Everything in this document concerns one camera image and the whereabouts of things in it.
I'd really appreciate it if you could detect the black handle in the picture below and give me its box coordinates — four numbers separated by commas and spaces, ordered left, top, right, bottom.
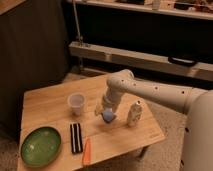
168, 57, 198, 67

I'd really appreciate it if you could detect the green plate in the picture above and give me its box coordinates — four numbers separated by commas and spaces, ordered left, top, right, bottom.
20, 127, 62, 168

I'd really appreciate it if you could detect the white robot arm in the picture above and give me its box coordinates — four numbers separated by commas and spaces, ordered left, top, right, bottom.
96, 69, 213, 171

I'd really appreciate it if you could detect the clear plastic cup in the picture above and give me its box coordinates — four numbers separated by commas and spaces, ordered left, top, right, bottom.
67, 93, 85, 116

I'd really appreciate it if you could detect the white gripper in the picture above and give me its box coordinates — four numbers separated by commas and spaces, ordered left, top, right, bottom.
95, 95, 119, 118

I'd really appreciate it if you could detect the metal pole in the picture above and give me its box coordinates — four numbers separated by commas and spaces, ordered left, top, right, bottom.
72, 0, 83, 46

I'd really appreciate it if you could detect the white metal rail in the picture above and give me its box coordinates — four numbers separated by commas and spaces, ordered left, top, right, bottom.
69, 41, 213, 81

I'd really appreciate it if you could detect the wooden table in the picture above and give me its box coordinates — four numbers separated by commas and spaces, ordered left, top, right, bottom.
17, 75, 165, 171

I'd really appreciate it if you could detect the white bottle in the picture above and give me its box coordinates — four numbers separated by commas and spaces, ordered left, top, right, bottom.
127, 101, 142, 126

